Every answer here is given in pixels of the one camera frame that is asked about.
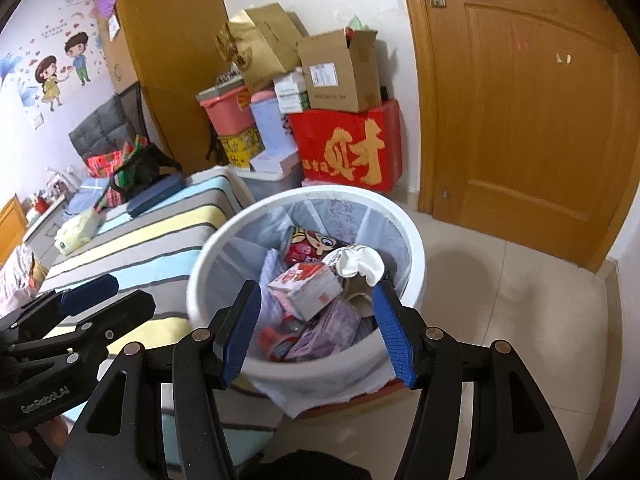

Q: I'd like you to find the white paper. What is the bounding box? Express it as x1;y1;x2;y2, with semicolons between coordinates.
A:
322;244;387;287

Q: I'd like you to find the wooden headboard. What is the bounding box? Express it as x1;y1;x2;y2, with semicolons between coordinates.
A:
0;195;28;266

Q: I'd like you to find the small white box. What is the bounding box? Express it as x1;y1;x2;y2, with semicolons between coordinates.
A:
275;90;311;114
272;72;306;93

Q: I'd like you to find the grey nightstand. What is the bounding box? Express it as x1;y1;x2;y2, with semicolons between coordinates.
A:
22;195;71;266

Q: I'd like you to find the pink carton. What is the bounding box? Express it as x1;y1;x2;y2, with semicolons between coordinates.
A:
267;262;345;322

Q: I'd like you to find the red box gold print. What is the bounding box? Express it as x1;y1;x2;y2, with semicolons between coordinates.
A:
287;100;403;193

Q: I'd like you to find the gold paper bag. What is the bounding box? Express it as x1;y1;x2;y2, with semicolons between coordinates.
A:
215;2;311;93

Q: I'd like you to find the yellow patterned box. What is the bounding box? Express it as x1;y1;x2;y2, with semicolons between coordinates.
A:
217;127;266;168

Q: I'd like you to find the striped bed sheet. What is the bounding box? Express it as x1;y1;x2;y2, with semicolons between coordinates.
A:
37;167;281;461

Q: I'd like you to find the brown cardboard box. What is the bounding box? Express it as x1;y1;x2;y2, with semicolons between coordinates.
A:
297;27;381;113

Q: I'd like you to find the wooden door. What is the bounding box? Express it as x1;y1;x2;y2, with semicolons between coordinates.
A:
395;0;640;273

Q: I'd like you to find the black mesh chair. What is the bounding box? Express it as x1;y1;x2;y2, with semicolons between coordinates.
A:
120;82;151;143

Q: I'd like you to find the flat white pink box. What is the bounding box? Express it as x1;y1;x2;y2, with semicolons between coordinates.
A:
249;150;301;173

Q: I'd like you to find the white trash bin with liner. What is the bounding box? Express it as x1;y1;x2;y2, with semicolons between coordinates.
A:
186;185;427;418

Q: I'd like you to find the grey quilted cushion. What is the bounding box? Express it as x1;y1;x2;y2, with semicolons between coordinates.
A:
68;95;132;161

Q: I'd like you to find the blue folded cloth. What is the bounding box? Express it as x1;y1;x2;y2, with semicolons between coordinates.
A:
67;176;113;218

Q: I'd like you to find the red green plaid cloth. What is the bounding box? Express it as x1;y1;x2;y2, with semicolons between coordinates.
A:
87;135;151;178

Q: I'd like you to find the yellow-green tissue pack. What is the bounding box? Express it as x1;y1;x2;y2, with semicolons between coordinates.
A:
55;208;106;253

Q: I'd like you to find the cartoon couple wall sticker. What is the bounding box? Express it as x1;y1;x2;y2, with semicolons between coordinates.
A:
0;0;113;111

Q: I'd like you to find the pink storage bin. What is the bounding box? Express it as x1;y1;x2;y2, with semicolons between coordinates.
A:
196;84;256;137

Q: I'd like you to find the light blue box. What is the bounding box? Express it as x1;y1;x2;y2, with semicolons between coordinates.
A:
250;91;300;158

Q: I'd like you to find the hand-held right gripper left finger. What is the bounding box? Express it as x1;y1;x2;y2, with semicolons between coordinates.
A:
52;280;263;480

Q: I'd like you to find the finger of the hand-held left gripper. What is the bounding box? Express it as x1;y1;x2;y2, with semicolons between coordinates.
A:
0;274;120;333
10;289;157;377

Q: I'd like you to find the pink blanket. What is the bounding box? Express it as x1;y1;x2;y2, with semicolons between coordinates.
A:
0;247;48;316

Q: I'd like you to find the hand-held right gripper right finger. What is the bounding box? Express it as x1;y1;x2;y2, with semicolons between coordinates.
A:
371;280;578;480

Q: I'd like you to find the translucent storage box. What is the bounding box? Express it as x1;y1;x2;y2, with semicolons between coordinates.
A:
235;167;306;203

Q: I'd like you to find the black bag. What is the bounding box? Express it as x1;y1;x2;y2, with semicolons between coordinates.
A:
109;145;183;201

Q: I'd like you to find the dark blue case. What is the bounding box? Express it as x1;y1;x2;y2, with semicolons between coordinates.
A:
126;172;187;218

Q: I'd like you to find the wooden wardrobe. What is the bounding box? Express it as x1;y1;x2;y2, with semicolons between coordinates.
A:
102;0;241;176

